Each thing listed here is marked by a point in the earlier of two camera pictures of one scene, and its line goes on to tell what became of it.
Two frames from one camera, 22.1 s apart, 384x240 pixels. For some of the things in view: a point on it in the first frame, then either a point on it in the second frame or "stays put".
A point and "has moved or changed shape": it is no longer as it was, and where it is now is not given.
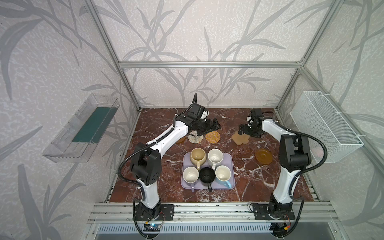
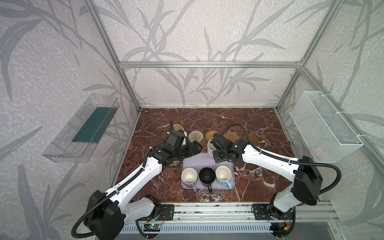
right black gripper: (247, 129) -> (217, 149)
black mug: (207, 175) stays put
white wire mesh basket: (314, 115) stays put
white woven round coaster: (195, 139) stays put
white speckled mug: (215, 157) has moved or changed shape
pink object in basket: (318, 152) stays put
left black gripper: (205, 127) -> (190, 148)
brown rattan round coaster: (213, 137) stays put
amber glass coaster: (264, 156) has moved or changed shape
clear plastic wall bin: (74, 141) stays put
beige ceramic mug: (198, 156) has moved or changed shape
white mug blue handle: (222, 174) stays put
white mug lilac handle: (190, 176) stays put
